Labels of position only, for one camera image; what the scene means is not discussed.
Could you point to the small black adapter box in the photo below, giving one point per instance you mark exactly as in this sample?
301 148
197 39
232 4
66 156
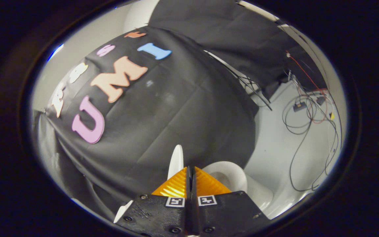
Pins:
299 107

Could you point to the black light stand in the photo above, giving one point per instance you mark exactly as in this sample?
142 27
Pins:
258 96

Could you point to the white toilet lid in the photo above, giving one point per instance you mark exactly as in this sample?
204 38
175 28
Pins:
176 161

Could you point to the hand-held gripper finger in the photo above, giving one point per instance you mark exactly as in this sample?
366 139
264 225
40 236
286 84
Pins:
193 197
188 197

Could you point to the black backdrop cloth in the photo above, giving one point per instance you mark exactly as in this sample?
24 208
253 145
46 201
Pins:
176 115

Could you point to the white toilet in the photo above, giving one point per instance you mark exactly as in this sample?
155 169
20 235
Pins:
232 171

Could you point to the black panel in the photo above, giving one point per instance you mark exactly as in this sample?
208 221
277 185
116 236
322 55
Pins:
308 65

